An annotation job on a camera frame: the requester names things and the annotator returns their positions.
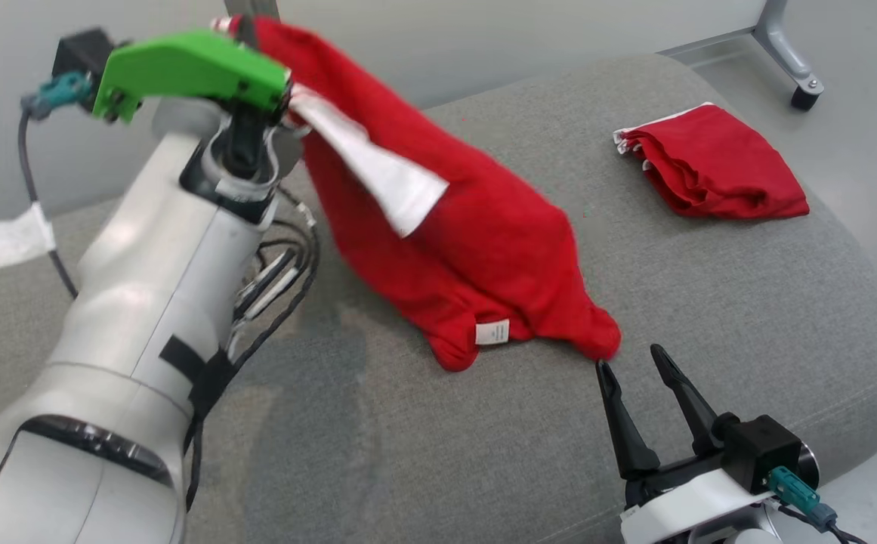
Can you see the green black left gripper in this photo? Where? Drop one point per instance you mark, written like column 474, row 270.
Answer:
column 181, row 64

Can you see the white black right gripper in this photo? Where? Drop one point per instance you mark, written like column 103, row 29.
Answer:
column 695, row 510

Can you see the red white jersey top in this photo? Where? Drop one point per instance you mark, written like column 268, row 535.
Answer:
column 483, row 242

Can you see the red shorts white stripe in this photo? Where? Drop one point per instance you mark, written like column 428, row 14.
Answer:
column 717, row 162

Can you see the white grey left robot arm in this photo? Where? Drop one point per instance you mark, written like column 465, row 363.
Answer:
column 128, row 317

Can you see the grey fabric sofa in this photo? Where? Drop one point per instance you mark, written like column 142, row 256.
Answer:
column 710, row 302

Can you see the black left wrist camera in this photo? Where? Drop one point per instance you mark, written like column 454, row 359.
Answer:
column 79, row 53

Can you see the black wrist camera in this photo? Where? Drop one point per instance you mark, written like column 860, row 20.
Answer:
column 79, row 53
column 759, row 449

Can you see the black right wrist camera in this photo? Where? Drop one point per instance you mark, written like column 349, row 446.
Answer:
column 759, row 449

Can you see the teal left camera connector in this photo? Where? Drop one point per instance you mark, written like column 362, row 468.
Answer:
column 57, row 91

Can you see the teal camera connector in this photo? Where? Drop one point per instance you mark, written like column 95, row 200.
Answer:
column 57, row 91
column 797, row 491

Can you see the teal right camera connector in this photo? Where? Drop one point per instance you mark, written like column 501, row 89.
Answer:
column 797, row 491

